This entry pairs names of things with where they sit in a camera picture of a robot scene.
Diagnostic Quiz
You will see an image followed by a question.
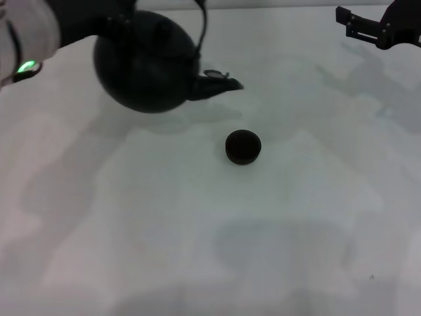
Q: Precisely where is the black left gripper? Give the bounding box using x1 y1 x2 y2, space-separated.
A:
45 0 138 47

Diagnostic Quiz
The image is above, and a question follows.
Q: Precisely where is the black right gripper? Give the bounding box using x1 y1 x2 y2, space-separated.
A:
335 0 421 51

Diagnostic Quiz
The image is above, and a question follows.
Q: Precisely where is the black round teapot with handle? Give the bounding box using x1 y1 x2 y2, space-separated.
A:
93 0 245 115

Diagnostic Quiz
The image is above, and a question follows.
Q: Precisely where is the small dark brown teacup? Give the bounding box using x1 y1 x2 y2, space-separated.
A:
225 129 263 165

